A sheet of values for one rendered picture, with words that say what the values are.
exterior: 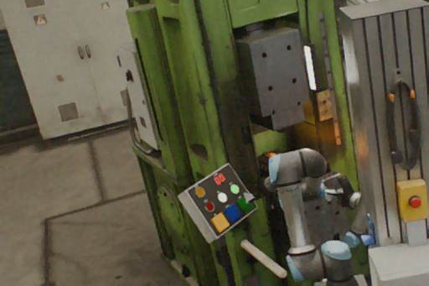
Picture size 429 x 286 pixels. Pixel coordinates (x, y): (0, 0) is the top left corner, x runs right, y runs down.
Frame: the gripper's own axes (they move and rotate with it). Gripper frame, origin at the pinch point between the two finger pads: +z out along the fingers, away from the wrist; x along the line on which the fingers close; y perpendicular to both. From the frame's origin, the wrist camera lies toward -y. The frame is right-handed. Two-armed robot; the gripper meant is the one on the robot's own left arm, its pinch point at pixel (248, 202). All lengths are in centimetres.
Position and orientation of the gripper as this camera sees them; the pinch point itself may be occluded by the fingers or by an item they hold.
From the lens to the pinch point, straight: 327.2
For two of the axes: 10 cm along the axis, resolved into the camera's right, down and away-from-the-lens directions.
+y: -5.5, -8.4, -0.3
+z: -6.1, 3.8, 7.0
